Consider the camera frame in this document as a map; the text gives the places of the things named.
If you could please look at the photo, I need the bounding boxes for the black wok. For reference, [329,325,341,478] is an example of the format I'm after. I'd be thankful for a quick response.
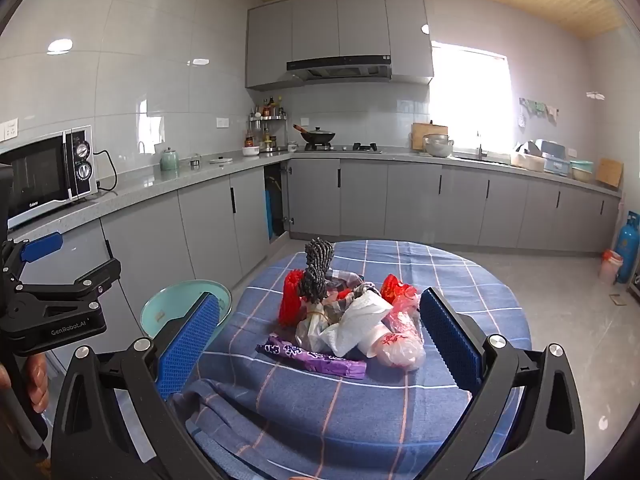
[292,123,337,146]

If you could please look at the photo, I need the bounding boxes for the red and white plastic bag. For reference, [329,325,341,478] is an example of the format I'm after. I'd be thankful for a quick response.
[599,249,624,283]

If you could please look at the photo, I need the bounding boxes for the silver microwave oven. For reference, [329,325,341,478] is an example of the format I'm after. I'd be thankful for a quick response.
[0,125,99,231]

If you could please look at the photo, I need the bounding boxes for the blue plaid tablecloth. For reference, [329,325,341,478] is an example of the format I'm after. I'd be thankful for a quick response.
[170,239,533,480]

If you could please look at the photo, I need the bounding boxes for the hanging cloths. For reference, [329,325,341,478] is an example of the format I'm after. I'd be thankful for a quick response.
[519,97,560,126]

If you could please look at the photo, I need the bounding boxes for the clear bag with red print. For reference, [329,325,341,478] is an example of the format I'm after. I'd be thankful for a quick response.
[372,327,427,372]

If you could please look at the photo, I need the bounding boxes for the grey upper cabinets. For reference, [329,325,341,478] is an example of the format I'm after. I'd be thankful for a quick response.
[245,0,435,90]

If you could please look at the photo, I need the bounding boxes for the person's left hand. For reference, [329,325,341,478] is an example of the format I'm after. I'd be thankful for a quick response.
[22,352,51,415]

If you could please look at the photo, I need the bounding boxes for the purple snack wrapper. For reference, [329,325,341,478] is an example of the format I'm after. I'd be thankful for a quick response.
[255,335,368,380]

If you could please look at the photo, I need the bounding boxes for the light blue storage box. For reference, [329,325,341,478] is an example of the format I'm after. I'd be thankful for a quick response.
[542,142,571,176]

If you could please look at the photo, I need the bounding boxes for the teal trash bin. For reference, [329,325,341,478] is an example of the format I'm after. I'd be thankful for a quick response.
[139,280,233,348]

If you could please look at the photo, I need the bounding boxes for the pinkish clear plastic bag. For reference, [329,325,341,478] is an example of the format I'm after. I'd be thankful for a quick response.
[387,295,423,336]

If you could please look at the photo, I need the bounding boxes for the dark blue barrel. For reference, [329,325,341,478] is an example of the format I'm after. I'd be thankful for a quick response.
[265,175,283,238]

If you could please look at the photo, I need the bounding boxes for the metal pot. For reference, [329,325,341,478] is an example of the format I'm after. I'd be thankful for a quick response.
[422,133,455,158]

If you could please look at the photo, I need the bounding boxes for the row of sauce bottles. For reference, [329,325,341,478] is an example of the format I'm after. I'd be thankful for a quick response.
[251,96,285,117]

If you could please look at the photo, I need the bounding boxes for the black power cable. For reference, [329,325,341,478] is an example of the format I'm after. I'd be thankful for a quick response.
[92,149,119,195]

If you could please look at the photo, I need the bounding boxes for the black range hood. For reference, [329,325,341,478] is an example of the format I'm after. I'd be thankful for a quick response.
[276,54,393,83]

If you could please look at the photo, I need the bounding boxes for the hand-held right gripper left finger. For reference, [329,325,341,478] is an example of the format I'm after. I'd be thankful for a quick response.
[50,291,223,480]

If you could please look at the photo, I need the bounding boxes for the grey lower kitchen cabinets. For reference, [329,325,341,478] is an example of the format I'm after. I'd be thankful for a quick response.
[0,150,623,376]

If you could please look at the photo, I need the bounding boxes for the blue gas cylinder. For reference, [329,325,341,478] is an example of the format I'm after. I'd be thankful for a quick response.
[616,210,640,285]

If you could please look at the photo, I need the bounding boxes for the wooden cutting board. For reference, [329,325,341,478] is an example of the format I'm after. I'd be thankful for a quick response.
[411,121,449,151]

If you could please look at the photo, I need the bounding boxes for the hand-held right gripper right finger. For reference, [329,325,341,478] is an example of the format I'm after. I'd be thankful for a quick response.
[419,287,586,480]

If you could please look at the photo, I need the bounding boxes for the bright window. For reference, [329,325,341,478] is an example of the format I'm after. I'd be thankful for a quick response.
[431,42,516,153]

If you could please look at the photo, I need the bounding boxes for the white basin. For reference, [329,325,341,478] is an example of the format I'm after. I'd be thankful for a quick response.
[510,150,546,171]

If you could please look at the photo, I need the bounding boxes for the metal spice rack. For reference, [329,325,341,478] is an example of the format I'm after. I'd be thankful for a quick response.
[248,96,287,153]

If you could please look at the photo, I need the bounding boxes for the red plastic wrapper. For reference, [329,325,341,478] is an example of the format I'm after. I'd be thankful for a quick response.
[278,269,306,328]

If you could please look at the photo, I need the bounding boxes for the dark printed packet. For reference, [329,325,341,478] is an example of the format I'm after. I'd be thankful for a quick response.
[350,282,383,303]

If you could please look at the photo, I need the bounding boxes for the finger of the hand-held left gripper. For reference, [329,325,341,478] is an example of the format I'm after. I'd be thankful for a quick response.
[16,258,122,311]
[0,231,64,283]

